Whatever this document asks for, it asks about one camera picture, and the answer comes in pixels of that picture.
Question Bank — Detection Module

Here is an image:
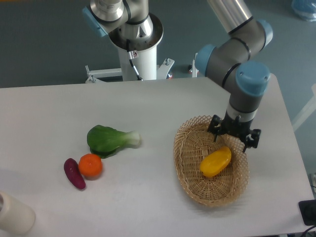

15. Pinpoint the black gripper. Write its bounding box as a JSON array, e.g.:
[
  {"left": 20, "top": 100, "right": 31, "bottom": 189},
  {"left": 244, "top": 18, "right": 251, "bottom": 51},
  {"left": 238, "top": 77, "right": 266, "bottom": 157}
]
[{"left": 207, "top": 112, "right": 261, "bottom": 153}]

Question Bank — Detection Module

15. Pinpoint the yellow mango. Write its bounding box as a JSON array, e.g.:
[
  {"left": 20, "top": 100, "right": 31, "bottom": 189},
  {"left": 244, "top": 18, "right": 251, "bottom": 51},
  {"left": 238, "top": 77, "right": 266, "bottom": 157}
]
[{"left": 199, "top": 146, "right": 232, "bottom": 177}]

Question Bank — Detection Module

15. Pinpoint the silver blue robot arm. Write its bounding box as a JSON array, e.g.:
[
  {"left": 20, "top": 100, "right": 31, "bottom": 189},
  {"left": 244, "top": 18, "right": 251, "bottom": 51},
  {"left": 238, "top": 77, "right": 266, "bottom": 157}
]
[{"left": 82, "top": 0, "right": 273, "bottom": 149}]

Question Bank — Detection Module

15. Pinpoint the woven wicker basket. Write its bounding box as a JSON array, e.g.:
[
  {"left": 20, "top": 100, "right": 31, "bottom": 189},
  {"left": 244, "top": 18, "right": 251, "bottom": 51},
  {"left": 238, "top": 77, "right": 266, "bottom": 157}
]
[{"left": 173, "top": 116, "right": 249, "bottom": 207}]

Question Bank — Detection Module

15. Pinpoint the white table leg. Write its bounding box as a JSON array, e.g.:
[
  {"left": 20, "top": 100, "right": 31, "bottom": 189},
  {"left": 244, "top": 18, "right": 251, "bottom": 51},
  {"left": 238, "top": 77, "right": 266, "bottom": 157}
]
[{"left": 291, "top": 84, "right": 316, "bottom": 132}]

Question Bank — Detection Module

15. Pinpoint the black device at edge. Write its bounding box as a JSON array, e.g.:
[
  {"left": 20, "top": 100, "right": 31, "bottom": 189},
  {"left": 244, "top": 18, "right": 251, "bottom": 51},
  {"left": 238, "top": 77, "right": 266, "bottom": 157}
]
[{"left": 298, "top": 199, "right": 316, "bottom": 226}]

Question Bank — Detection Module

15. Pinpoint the green bok choy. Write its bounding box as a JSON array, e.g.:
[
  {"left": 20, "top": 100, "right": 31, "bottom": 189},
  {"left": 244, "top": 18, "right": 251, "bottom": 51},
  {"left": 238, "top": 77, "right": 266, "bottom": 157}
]
[{"left": 86, "top": 125, "right": 141, "bottom": 158}]

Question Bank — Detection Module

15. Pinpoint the blue plastic bag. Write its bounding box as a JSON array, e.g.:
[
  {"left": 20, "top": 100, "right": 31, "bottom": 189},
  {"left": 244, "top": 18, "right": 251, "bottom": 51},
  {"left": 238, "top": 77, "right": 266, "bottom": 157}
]
[{"left": 291, "top": 0, "right": 316, "bottom": 22}]

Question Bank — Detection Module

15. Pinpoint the orange tangerine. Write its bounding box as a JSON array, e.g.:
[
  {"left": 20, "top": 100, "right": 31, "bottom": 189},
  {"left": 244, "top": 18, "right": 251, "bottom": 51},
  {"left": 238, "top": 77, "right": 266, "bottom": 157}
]
[{"left": 78, "top": 154, "right": 103, "bottom": 177}]

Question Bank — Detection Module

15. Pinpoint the purple sweet potato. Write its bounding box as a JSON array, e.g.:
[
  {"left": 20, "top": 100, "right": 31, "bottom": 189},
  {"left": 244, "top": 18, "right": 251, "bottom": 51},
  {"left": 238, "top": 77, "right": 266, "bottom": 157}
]
[{"left": 64, "top": 158, "right": 86, "bottom": 190}]

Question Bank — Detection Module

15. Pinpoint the white metal base frame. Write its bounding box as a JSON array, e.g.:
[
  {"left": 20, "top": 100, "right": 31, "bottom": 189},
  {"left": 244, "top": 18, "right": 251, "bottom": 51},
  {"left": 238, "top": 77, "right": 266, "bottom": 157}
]
[{"left": 85, "top": 53, "right": 199, "bottom": 83}]

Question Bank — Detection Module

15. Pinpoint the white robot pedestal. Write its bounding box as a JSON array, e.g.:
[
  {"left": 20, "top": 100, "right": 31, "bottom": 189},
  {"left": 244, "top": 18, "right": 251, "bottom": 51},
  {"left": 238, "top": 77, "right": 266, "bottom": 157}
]
[{"left": 109, "top": 13, "right": 163, "bottom": 81}]

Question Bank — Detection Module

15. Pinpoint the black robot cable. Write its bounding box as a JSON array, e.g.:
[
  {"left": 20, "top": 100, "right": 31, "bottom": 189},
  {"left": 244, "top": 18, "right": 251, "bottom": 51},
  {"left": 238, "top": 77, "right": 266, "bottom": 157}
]
[{"left": 125, "top": 39, "right": 144, "bottom": 81}]

